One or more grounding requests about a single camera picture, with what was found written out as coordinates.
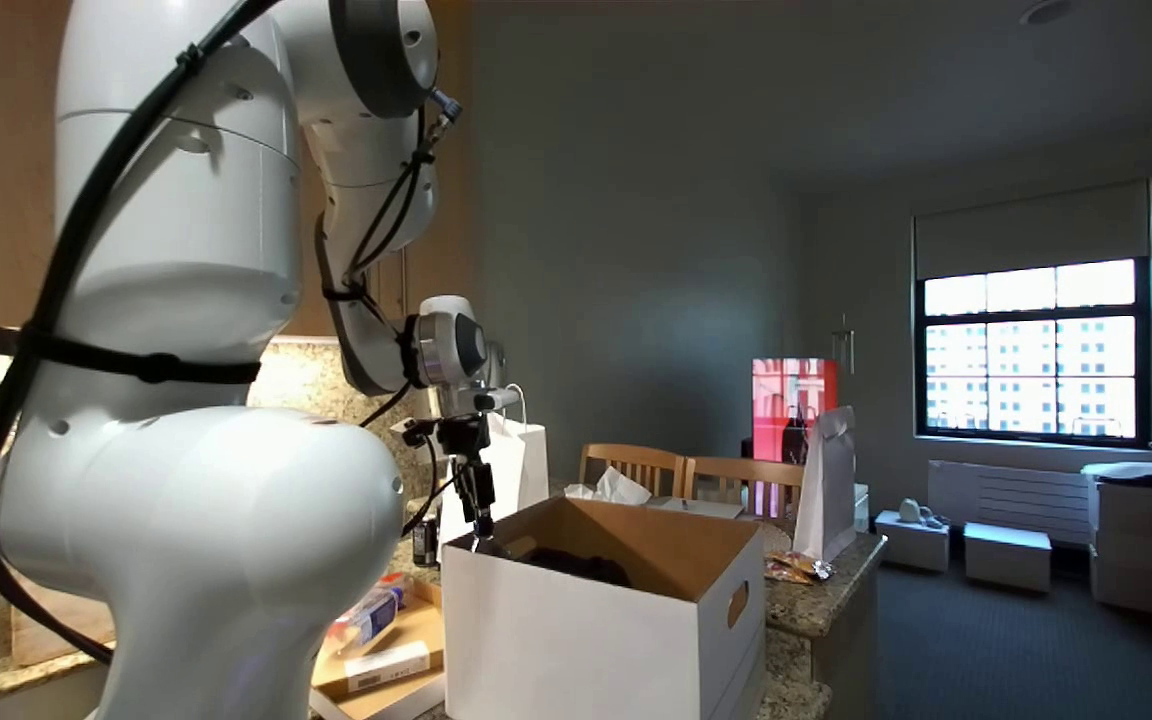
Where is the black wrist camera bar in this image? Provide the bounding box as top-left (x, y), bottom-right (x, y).
top-left (399, 414), bottom-right (494, 457)

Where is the white side cabinet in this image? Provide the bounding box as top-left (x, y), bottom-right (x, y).
top-left (1083, 462), bottom-right (1152, 620)

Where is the thin black cable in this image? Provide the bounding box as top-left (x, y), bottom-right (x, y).
top-left (312, 79), bottom-right (467, 544)

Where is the bright window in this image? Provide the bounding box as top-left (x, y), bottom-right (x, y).
top-left (912, 255), bottom-right (1152, 452)

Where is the thick black cable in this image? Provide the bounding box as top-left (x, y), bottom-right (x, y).
top-left (0, 0), bottom-right (289, 671)

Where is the white wall radiator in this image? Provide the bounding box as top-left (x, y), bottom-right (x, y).
top-left (926, 457), bottom-right (1094, 544)

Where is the flat brown cardboard tray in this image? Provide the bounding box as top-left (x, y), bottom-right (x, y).
top-left (312, 601), bottom-right (451, 720)

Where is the blue and white carton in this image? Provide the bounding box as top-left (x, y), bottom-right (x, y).
top-left (330, 572), bottom-right (414, 656)

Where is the white cardboard storage box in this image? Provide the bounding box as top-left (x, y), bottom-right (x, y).
top-left (434, 495), bottom-right (770, 720)

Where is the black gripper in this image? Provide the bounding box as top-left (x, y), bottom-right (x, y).
top-left (443, 450), bottom-right (500, 556)

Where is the grey ottoman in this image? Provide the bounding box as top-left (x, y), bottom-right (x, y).
top-left (959, 520), bottom-right (1056, 601)
top-left (871, 503), bottom-right (951, 579)

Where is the wooden chair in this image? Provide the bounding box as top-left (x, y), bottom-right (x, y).
top-left (681, 452), bottom-right (807, 528)
top-left (576, 441), bottom-right (687, 503)

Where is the white paper shopping bag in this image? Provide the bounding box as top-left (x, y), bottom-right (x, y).
top-left (431, 414), bottom-right (553, 539)

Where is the grey roller blind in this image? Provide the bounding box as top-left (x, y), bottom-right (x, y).
top-left (908, 178), bottom-right (1152, 277)

